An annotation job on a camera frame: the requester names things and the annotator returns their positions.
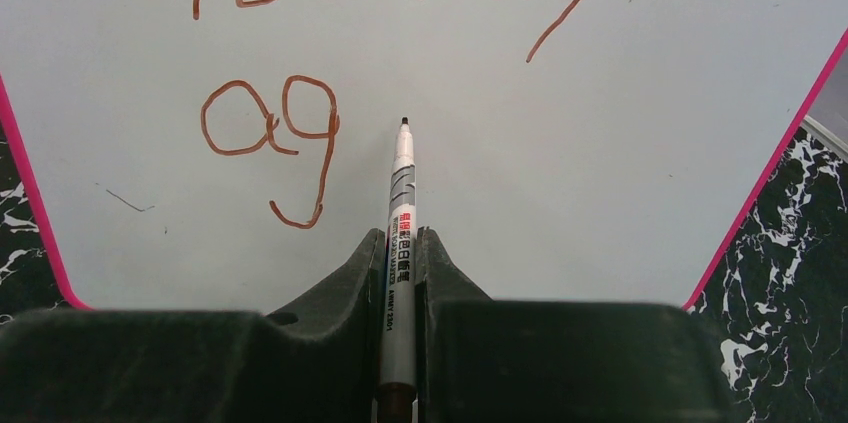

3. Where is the white whiteboard marker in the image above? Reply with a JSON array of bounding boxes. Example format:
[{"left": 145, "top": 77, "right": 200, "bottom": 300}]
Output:
[{"left": 375, "top": 117, "right": 417, "bottom": 422}]

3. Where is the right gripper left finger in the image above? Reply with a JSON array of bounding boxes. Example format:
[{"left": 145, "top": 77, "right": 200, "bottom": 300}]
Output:
[{"left": 1, "top": 229, "right": 384, "bottom": 422}]

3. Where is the pink framed whiteboard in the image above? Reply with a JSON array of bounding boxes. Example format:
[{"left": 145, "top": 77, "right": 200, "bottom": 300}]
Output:
[{"left": 1, "top": 0, "right": 847, "bottom": 311}]

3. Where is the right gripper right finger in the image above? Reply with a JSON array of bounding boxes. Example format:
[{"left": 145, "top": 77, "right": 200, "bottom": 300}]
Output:
[{"left": 416, "top": 228, "right": 736, "bottom": 422}]

